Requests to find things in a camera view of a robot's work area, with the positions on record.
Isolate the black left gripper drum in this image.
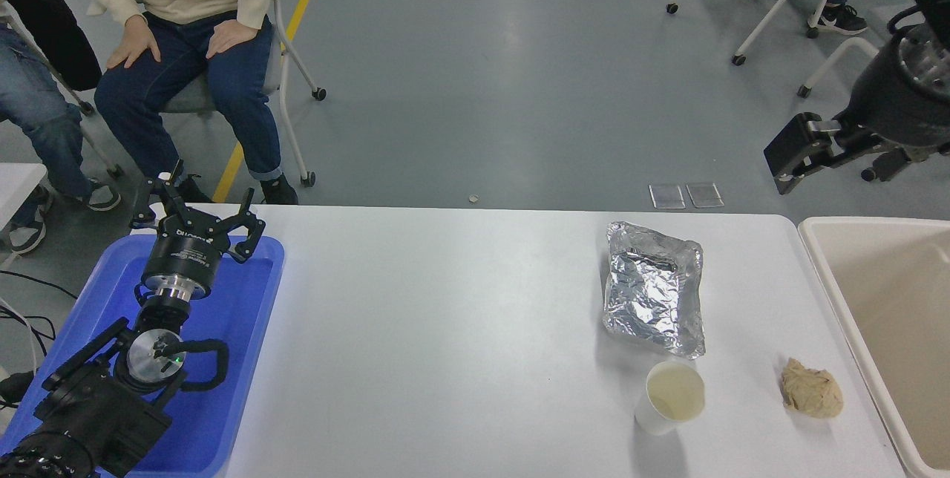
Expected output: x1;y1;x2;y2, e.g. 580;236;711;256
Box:
141;217;225;287

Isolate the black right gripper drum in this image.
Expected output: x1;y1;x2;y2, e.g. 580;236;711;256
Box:
835;27;950;151

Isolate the white paper cup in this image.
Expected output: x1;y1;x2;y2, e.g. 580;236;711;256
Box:
633;359;707;436

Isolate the person's right hand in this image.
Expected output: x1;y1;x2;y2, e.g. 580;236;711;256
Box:
106;14;162;70

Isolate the person's left hand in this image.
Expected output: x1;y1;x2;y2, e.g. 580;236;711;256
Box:
206;18;259;59

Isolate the chair with thin white legs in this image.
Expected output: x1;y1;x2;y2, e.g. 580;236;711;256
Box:
7;10;125;180

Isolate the blue plastic tray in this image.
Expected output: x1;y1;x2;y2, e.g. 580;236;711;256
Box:
0;235;286;478

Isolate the clear floor plate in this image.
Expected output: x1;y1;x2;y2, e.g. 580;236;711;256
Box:
649;184;686;210
686;183;724;209

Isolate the large pale bin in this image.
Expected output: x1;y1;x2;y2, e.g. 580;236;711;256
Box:
798;216;950;478

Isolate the white side table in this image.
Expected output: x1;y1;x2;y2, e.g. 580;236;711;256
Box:
0;163;48;234

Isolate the person in black jacket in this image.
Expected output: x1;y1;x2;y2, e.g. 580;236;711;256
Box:
0;0;123;256

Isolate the crumpled silver foil tray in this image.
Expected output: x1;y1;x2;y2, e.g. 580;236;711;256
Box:
603;220;707;360

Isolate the black floor object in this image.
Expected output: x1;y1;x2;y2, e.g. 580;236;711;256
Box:
0;370;36;406

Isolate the crumpled tan paper ball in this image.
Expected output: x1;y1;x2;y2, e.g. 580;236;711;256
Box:
779;357;845;420

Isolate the grey swivel chair white frame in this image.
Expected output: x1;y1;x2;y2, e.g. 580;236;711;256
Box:
88;0;327;188

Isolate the black floor cable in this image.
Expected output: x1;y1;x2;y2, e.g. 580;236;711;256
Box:
0;270;79;360

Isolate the white floor cable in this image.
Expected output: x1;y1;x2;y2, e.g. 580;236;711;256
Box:
0;297;39;376

